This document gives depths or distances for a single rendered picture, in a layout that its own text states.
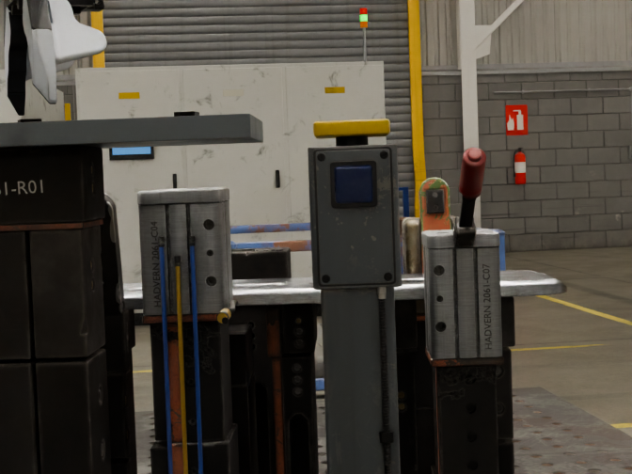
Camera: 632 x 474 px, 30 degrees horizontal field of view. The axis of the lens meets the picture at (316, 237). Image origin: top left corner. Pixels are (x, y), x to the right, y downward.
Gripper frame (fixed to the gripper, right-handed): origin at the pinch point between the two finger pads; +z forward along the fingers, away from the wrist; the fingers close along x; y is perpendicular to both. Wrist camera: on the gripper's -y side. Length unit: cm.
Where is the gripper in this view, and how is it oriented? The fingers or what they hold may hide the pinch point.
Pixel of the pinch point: (26, 110)
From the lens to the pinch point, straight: 99.4
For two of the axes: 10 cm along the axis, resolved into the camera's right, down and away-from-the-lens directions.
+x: -4.0, -0.3, 9.2
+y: 9.2, -0.5, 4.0
